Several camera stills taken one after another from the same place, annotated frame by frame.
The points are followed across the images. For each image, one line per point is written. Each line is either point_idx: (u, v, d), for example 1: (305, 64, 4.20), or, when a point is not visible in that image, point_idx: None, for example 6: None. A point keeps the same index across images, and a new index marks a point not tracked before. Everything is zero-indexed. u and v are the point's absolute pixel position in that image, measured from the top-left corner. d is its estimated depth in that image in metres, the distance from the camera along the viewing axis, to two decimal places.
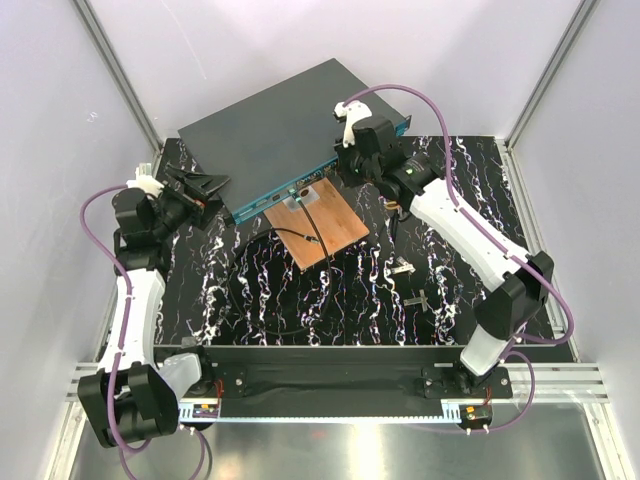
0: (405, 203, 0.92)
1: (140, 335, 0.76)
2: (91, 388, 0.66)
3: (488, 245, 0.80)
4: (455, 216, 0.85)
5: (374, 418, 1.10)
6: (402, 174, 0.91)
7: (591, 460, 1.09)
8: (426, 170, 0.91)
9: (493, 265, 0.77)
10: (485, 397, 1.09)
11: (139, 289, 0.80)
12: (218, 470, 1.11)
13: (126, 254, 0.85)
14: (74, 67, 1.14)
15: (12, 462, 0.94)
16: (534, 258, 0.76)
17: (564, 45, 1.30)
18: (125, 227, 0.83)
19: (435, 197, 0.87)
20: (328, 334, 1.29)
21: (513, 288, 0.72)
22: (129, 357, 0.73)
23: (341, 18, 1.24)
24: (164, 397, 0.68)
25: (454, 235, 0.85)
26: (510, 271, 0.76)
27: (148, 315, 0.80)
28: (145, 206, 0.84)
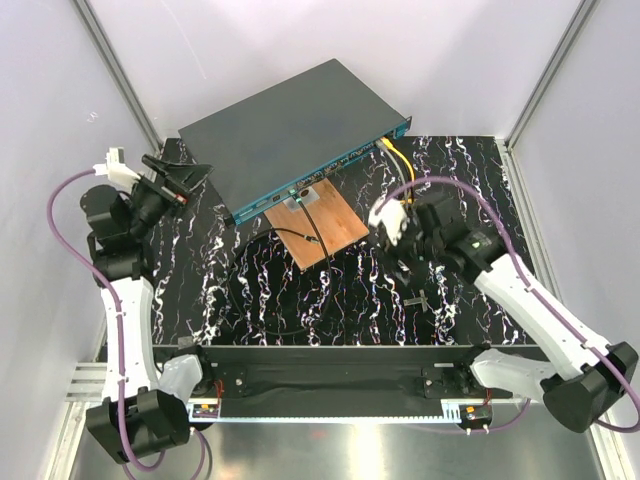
0: (472, 277, 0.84)
1: (141, 356, 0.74)
2: (98, 419, 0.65)
3: (563, 330, 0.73)
4: (525, 297, 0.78)
5: (374, 418, 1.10)
6: (467, 246, 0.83)
7: (591, 459, 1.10)
8: (494, 243, 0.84)
9: (569, 355, 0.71)
10: (485, 397, 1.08)
11: (129, 302, 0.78)
12: (218, 470, 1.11)
13: (104, 259, 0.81)
14: (74, 67, 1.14)
15: (13, 463, 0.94)
16: (616, 350, 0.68)
17: (564, 44, 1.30)
18: (100, 231, 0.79)
19: (502, 275, 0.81)
20: (328, 335, 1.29)
21: (592, 382, 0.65)
22: (134, 382, 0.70)
23: (342, 18, 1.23)
24: (173, 410, 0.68)
25: (525, 317, 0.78)
26: (588, 364, 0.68)
27: (143, 330, 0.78)
28: (119, 206, 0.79)
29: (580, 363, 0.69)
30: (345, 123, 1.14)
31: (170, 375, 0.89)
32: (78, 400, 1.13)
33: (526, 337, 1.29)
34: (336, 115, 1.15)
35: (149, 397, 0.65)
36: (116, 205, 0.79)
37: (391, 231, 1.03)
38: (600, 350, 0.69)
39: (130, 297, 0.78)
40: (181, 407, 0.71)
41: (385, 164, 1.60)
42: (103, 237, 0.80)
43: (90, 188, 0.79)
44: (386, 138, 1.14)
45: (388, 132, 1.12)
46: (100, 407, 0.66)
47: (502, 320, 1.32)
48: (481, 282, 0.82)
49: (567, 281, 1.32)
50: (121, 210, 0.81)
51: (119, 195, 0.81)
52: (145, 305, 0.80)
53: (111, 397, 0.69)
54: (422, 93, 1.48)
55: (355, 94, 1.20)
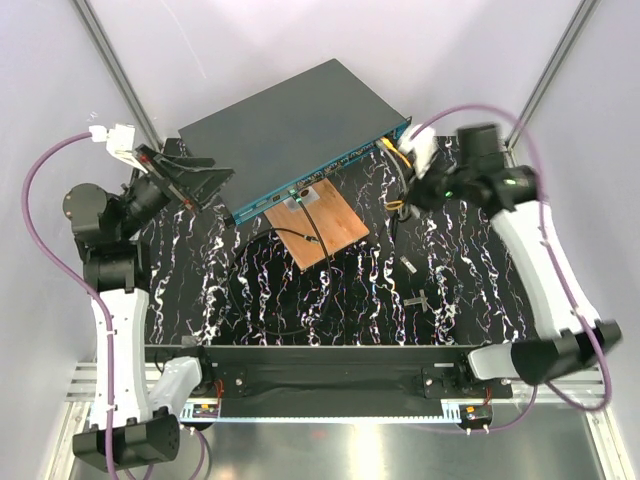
0: (496, 210, 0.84)
1: (133, 381, 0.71)
2: (88, 444, 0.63)
3: (560, 293, 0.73)
4: (537, 249, 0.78)
5: (374, 418, 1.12)
6: (500, 182, 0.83)
7: (591, 460, 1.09)
8: (528, 184, 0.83)
9: (553, 315, 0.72)
10: (485, 397, 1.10)
11: (121, 319, 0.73)
12: (217, 471, 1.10)
13: (92, 262, 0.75)
14: (74, 66, 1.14)
15: (12, 462, 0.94)
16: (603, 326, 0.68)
17: (564, 45, 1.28)
18: (86, 237, 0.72)
19: (523, 219, 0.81)
20: (328, 334, 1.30)
21: (565, 345, 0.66)
22: (125, 410, 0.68)
23: (341, 18, 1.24)
24: (163, 435, 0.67)
25: (525, 258, 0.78)
26: (570, 329, 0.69)
27: (136, 351, 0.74)
28: (109, 208, 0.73)
29: (562, 326, 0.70)
30: (345, 122, 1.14)
31: (169, 380, 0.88)
32: (78, 400, 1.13)
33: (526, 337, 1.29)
34: (336, 115, 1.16)
35: (140, 427, 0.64)
36: (106, 210, 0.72)
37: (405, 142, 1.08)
38: (587, 321, 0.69)
39: (123, 313, 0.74)
40: (171, 421, 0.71)
41: (385, 163, 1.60)
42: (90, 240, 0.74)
43: (78, 187, 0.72)
44: (386, 138, 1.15)
45: (388, 132, 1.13)
46: (88, 436, 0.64)
47: (502, 320, 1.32)
48: (500, 218, 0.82)
49: None
50: (112, 213, 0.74)
51: (110, 198, 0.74)
52: (139, 319, 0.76)
53: (99, 425, 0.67)
54: (422, 93, 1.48)
55: (355, 94, 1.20)
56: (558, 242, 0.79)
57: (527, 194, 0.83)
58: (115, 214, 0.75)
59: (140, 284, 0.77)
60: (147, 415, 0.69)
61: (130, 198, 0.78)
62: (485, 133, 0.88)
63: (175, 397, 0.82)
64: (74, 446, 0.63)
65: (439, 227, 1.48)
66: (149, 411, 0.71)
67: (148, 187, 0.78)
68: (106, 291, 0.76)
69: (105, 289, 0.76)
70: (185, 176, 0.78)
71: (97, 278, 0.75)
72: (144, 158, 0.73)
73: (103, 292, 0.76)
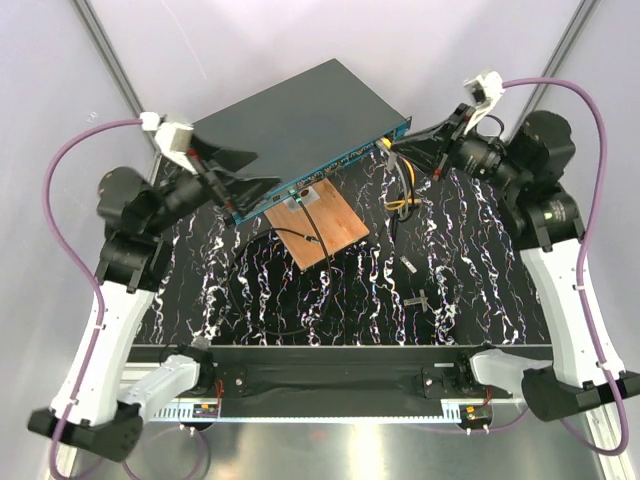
0: (529, 243, 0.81)
1: (101, 382, 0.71)
2: (41, 425, 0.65)
3: (585, 342, 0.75)
4: (569, 293, 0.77)
5: (374, 418, 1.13)
6: (539, 214, 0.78)
7: (591, 459, 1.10)
8: (567, 220, 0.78)
9: (577, 365, 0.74)
10: (485, 397, 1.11)
11: (112, 316, 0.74)
12: (217, 471, 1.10)
13: (109, 247, 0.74)
14: (74, 65, 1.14)
15: (10, 462, 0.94)
16: (626, 379, 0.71)
17: (564, 44, 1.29)
18: (113, 224, 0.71)
19: (557, 258, 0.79)
20: (328, 335, 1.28)
21: (585, 399, 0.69)
22: (82, 408, 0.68)
23: (341, 18, 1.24)
24: (117, 443, 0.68)
25: (552, 299, 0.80)
26: (592, 382, 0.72)
27: (116, 350, 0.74)
28: (141, 201, 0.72)
29: (586, 378, 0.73)
30: (345, 123, 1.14)
31: (162, 376, 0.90)
32: None
33: (526, 337, 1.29)
34: (337, 115, 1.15)
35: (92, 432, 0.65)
36: (136, 202, 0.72)
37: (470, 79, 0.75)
38: (611, 373, 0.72)
39: (116, 312, 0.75)
40: (133, 425, 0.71)
41: (385, 163, 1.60)
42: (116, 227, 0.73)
43: (120, 168, 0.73)
44: (386, 138, 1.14)
45: (388, 132, 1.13)
46: (42, 418, 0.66)
47: (502, 320, 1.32)
48: (533, 255, 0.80)
49: None
50: (143, 205, 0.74)
51: (147, 187, 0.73)
52: (131, 321, 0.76)
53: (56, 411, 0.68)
54: (422, 93, 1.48)
55: (355, 94, 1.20)
56: (591, 285, 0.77)
57: (563, 230, 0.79)
58: (146, 207, 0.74)
59: (146, 284, 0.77)
60: (106, 418, 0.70)
61: (170, 191, 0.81)
62: (562, 158, 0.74)
63: (158, 393, 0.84)
64: (30, 421, 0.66)
65: (439, 227, 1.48)
66: (109, 412, 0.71)
67: (191, 183, 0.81)
68: (110, 283, 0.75)
69: (108, 279, 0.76)
70: (234, 185, 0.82)
71: (108, 265, 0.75)
72: (193, 156, 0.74)
73: (105, 283, 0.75)
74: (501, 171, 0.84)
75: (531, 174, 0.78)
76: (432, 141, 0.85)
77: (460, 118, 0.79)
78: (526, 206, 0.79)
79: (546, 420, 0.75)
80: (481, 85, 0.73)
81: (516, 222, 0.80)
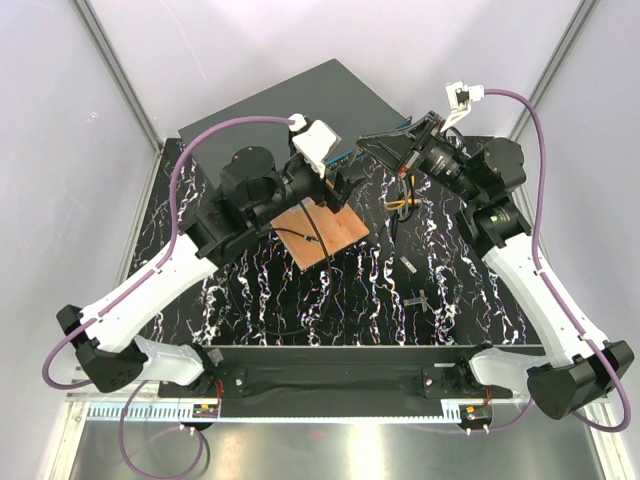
0: (483, 248, 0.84)
1: (128, 316, 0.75)
2: (64, 322, 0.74)
3: (562, 319, 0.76)
4: (534, 281, 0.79)
5: (374, 418, 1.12)
6: (487, 221, 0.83)
7: (591, 459, 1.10)
8: (513, 220, 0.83)
9: (563, 342, 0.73)
10: (485, 397, 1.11)
11: (170, 268, 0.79)
12: (217, 470, 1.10)
13: (208, 210, 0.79)
14: (74, 66, 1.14)
15: (9, 461, 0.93)
16: (612, 347, 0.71)
17: (565, 42, 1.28)
18: (226, 188, 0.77)
19: (514, 251, 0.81)
20: (328, 335, 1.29)
21: (580, 373, 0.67)
22: (101, 328, 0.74)
23: (342, 18, 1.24)
24: (107, 375, 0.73)
25: (524, 293, 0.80)
26: (582, 355, 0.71)
27: (155, 298, 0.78)
28: (260, 183, 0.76)
29: (574, 353, 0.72)
30: (344, 123, 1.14)
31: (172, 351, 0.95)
32: (78, 400, 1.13)
33: (526, 337, 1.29)
34: (336, 115, 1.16)
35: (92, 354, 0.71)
36: (256, 182, 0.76)
37: (451, 85, 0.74)
38: (596, 344, 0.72)
39: (175, 266, 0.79)
40: (123, 370, 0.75)
41: None
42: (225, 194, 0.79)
43: (263, 148, 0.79)
44: None
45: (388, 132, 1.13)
46: (70, 316, 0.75)
47: (502, 320, 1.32)
48: (492, 255, 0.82)
49: (568, 279, 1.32)
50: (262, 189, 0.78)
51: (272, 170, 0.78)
52: (180, 283, 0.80)
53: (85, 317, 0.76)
54: (422, 93, 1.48)
55: (355, 94, 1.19)
56: (551, 269, 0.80)
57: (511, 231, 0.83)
58: (263, 191, 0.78)
59: (214, 259, 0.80)
60: (112, 351, 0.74)
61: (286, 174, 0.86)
62: (514, 184, 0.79)
63: (165, 362, 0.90)
64: (58, 311, 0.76)
65: (439, 227, 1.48)
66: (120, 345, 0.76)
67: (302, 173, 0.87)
68: (187, 238, 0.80)
69: (189, 234, 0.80)
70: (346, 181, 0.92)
71: (194, 223, 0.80)
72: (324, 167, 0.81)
73: (184, 235, 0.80)
74: (460, 180, 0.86)
75: (487, 195, 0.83)
76: (405, 138, 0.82)
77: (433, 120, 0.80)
78: (478, 216, 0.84)
79: (559, 417, 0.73)
80: (465, 91, 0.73)
81: (470, 231, 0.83)
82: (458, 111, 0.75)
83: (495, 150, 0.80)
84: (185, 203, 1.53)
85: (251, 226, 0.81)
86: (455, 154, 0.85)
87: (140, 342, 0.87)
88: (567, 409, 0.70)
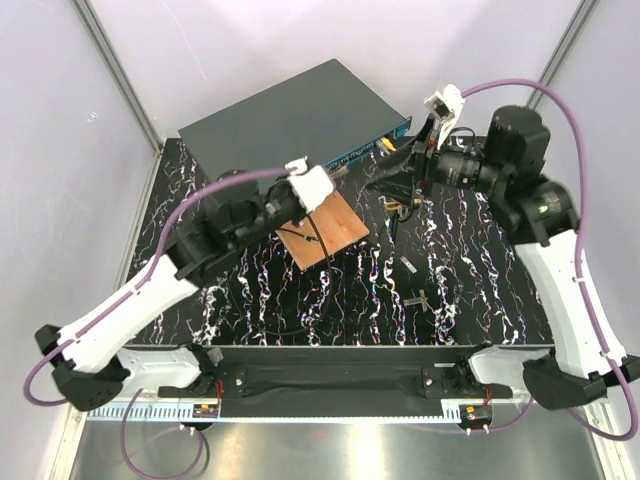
0: (525, 238, 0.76)
1: (105, 338, 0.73)
2: (41, 340, 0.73)
3: (587, 331, 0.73)
4: (569, 286, 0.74)
5: (374, 417, 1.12)
6: (533, 209, 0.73)
7: (591, 458, 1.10)
8: (559, 205, 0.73)
9: (582, 356, 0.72)
10: (485, 397, 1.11)
11: (149, 290, 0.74)
12: (217, 470, 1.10)
13: (188, 229, 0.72)
14: (74, 66, 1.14)
15: (9, 462, 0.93)
16: (630, 364, 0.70)
17: (565, 42, 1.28)
18: (209, 211, 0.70)
19: (555, 252, 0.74)
20: (328, 335, 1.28)
21: (594, 389, 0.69)
22: (78, 349, 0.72)
23: (342, 18, 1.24)
24: (83, 397, 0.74)
25: (552, 295, 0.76)
26: (598, 372, 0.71)
27: (136, 317, 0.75)
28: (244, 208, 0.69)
29: (591, 369, 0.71)
30: (344, 123, 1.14)
31: (163, 359, 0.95)
32: None
33: (526, 337, 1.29)
34: (336, 116, 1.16)
35: (65, 381, 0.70)
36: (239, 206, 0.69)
37: (428, 98, 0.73)
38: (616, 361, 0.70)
39: (154, 288, 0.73)
40: (102, 388, 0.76)
41: None
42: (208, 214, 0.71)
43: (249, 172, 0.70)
44: (386, 138, 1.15)
45: (388, 132, 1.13)
46: (49, 335, 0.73)
47: (502, 320, 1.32)
48: (530, 251, 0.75)
49: None
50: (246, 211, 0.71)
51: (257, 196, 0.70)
52: (162, 303, 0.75)
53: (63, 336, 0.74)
54: (422, 93, 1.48)
55: (355, 94, 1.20)
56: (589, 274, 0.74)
57: (558, 219, 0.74)
58: (247, 216, 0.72)
59: (193, 280, 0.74)
60: (90, 372, 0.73)
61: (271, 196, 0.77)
62: (537, 140, 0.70)
63: (152, 372, 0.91)
64: (36, 331, 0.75)
65: (439, 227, 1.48)
66: (100, 364, 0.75)
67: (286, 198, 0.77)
68: (167, 259, 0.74)
69: (169, 254, 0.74)
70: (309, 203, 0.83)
71: (176, 243, 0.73)
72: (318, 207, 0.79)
73: (164, 256, 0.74)
74: (483, 174, 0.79)
75: (513, 168, 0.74)
76: (404, 174, 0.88)
77: (425, 144, 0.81)
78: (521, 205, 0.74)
79: (551, 408, 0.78)
80: (443, 100, 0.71)
81: (510, 218, 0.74)
82: (448, 122, 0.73)
83: (505, 116, 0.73)
84: (185, 203, 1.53)
85: (233, 248, 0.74)
86: (464, 157, 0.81)
87: (122, 356, 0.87)
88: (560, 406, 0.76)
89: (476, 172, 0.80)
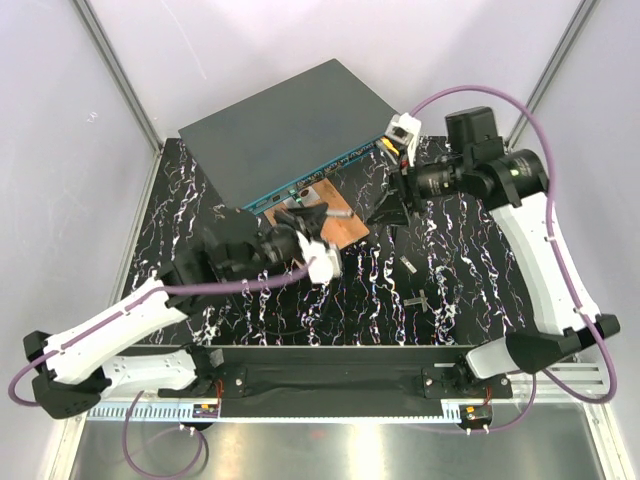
0: (499, 202, 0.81)
1: (89, 354, 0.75)
2: (30, 347, 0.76)
3: (560, 289, 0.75)
4: (541, 244, 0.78)
5: (374, 418, 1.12)
6: (505, 173, 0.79)
7: (591, 458, 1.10)
8: (530, 169, 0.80)
9: (556, 314, 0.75)
10: (485, 397, 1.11)
11: (140, 313, 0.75)
12: (217, 470, 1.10)
13: (186, 259, 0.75)
14: (74, 67, 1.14)
15: (9, 461, 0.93)
16: (603, 321, 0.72)
17: (565, 43, 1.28)
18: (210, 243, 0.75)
19: (527, 213, 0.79)
20: (328, 335, 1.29)
21: (567, 345, 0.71)
22: (60, 361, 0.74)
23: (343, 18, 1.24)
24: (58, 406, 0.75)
25: (525, 253, 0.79)
26: (572, 328, 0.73)
27: (121, 337, 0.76)
28: (241, 248, 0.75)
29: (565, 325, 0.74)
30: (344, 123, 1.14)
31: (152, 364, 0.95)
32: None
33: None
34: (336, 116, 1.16)
35: (43, 391, 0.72)
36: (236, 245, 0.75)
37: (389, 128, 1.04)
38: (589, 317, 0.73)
39: (144, 311, 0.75)
40: (80, 399, 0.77)
41: (385, 164, 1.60)
42: (209, 247, 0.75)
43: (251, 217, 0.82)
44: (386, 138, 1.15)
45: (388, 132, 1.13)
46: (37, 342, 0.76)
47: (502, 320, 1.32)
48: (504, 213, 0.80)
49: None
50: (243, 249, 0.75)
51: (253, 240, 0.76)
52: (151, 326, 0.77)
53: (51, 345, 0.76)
54: (422, 93, 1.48)
55: (355, 94, 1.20)
56: (561, 236, 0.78)
57: (530, 184, 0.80)
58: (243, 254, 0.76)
59: (182, 309, 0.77)
60: (68, 384, 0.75)
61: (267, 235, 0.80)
62: (479, 123, 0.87)
63: (134, 381, 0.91)
64: (26, 336, 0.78)
65: (439, 227, 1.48)
66: (80, 377, 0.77)
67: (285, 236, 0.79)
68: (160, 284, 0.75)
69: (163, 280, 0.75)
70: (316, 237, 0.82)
71: (172, 271, 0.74)
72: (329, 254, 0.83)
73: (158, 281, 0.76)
74: (457, 173, 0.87)
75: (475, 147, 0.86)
76: (391, 197, 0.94)
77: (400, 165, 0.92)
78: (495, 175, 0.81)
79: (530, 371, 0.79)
80: (398, 125, 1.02)
81: (484, 182, 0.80)
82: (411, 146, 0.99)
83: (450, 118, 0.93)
84: (185, 203, 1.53)
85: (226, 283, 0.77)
86: (439, 167, 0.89)
87: (106, 364, 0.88)
88: (541, 368, 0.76)
89: (453, 175, 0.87)
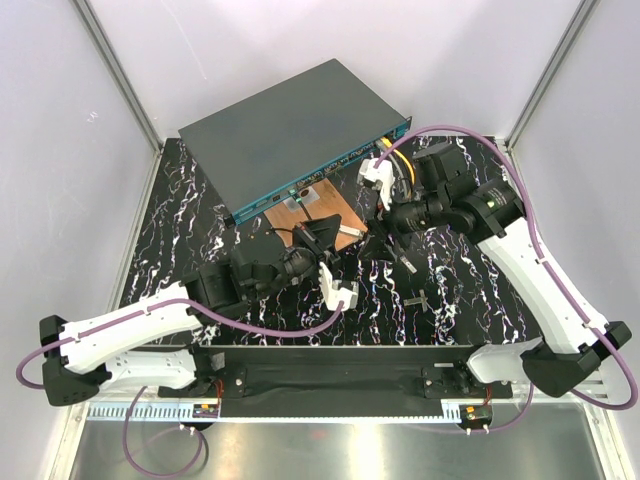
0: (485, 233, 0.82)
1: (103, 347, 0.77)
2: (44, 329, 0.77)
3: (565, 307, 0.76)
4: (534, 267, 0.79)
5: (374, 417, 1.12)
6: (483, 207, 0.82)
7: (591, 459, 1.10)
8: (507, 200, 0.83)
9: (568, 332, 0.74)
10: (485, 397, 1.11)
11: (159, 315, 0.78)
12: (218, 470, 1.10)
13: (211, 271, 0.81)
14: (74, 66, 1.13)
15: (9, 462, 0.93)
16: (613, 330, 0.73)
17: (565, 43, 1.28)
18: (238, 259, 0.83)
19: (514, 240, 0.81)
20: (328, 335, 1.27)
21: (586, 362, 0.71)
22: (74, 348, 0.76)
23: (342, 18, 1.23)
24: (63, 396, 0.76)
25: (521, 278, 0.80)
26: (587, 344, 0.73)
27: (135, 336, 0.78)
28: (266, 271, 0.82)
29: (579, 342, 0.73)
30: (343, 124, 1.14)
31: (153, 361, 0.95)
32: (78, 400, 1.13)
33: (526, 337, 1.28)
34: (335, 116, 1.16)
35: (55, 376, 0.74)
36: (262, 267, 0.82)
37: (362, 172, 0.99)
38: (599, 330, 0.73)
39: (163, 313, 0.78)
40: (78, 390, 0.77)
41: None
42: (234, 263, 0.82)
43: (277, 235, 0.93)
44: (386, 138, 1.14)
45: (388, 132, 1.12)
46: (54, 327, 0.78)
47: (502, 320, 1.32)
48: (490, 244, 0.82)
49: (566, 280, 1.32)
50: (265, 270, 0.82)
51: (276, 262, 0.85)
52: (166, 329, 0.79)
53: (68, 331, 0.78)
54: (422, 93, 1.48)
55: (354, 94, 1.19)
56: (551, 256, 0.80)
57: (509, 213, 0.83)
58: (264, 274, 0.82)
59: (200, 318, 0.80)
60: (76, 372, 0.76)
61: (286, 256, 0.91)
62: (447, 157, 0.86)
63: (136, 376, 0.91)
64: (43, 318, 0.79)
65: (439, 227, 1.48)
66: (88, 368, 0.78)
67: (302, 259, 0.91)
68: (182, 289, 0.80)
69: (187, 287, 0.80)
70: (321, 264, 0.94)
71: (197, 279, 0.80)
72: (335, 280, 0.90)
73: (182, 287, 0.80)
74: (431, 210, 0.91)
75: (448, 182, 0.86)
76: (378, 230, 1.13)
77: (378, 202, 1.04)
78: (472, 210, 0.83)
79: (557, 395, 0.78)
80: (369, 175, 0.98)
81: (465, 219, 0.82)
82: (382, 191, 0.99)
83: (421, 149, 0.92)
84: (185, 203, 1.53)
85: (245, 300, 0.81)
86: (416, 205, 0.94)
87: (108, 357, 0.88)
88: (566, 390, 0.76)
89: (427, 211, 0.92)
